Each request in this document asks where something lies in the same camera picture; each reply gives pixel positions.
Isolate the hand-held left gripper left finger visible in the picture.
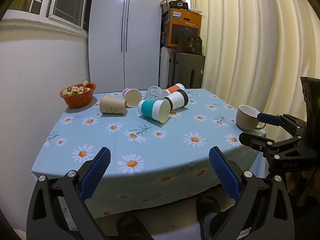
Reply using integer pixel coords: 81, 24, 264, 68
26, 147, 112, 240

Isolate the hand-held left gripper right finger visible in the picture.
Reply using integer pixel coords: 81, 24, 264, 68
209, 146, 295, 240

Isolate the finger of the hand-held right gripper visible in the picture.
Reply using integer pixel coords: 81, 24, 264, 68
239, 132, 311, 160
257, 113, 308, 139

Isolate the beige ceramic mug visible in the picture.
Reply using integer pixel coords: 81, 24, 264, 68
236, 104, 267, 132

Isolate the brown paper cup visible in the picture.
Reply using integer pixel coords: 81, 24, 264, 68
100, 94, 127, 116

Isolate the pink white paper cup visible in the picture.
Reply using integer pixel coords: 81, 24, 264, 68
122, 88, 143, 108

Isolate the teal sleeve white cup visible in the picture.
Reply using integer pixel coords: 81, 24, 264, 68
138, 99, 172, 124

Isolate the black sleeve white cup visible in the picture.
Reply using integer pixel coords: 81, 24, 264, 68
164, 90, 190, 111

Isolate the orange sleeve white cup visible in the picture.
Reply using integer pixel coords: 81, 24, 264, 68
164, 83, 186, 97

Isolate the clear glass cup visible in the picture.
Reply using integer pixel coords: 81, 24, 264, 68
143, 86, 164, 101

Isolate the blue daisy tablecloth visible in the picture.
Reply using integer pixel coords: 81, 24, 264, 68
31, 88, 267, 218

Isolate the red plastic bowl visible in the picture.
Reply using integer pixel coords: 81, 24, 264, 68
59, 82, 96, 109

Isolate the cream curtain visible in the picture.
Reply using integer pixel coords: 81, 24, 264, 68
187, 0, 320, 140

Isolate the pile of fruits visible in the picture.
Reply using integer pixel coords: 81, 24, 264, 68
62, 80, 92, 96

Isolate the dark grey suitcase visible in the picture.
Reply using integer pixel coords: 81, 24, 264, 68
167, 52, 206, 89

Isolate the brown handbag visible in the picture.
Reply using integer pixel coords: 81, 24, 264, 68
177, 35, 203, 56

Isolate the white foam board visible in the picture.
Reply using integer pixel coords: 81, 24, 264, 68
158, 46, 177, 88

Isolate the orange cardboard box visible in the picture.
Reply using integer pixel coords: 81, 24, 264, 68
161, 7, 202, 49

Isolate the white wardrobe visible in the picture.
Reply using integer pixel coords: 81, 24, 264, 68
88, 0, 191, 91

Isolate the black bag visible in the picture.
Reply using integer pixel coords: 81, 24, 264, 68
159, 0, 189, 12

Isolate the white framed window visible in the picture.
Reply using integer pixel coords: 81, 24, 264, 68
5, 0, 97, 32

